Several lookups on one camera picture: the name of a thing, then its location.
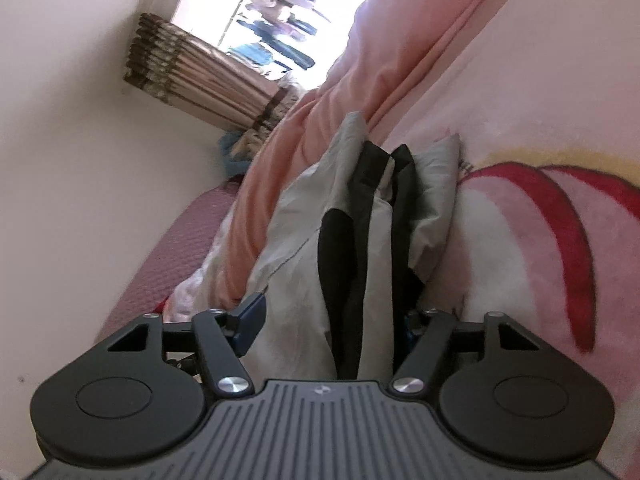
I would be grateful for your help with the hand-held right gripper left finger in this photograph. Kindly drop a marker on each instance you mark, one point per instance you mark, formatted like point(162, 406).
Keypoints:
point(252, 320)

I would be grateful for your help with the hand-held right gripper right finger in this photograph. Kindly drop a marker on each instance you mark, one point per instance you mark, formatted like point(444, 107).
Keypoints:
point(411, 331)

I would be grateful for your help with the grey and black jacket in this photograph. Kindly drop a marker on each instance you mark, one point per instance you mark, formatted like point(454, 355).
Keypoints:
point(300, 220)

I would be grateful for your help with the row of hanging clothes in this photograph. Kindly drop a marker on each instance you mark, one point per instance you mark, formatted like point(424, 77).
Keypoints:
point(280, 35)

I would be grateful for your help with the white patterned cloth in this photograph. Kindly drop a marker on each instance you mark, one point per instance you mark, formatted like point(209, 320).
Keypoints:
point(200, 290)

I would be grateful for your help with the purple textured pillow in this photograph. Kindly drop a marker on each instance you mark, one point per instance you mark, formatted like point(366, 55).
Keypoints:
point(165, 260)

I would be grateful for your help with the blue stuffed toy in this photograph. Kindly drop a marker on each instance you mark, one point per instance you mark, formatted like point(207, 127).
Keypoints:
point(234, 152)

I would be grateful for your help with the striped brown curtain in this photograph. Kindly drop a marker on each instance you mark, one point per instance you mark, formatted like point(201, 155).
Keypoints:
point(210, 85)

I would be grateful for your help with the pink printed blanket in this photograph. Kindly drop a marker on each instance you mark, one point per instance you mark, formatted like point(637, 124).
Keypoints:
point(525, 110)

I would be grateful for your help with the pink quilt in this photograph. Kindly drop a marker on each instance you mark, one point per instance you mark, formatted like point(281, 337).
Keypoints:
point(400, 50)

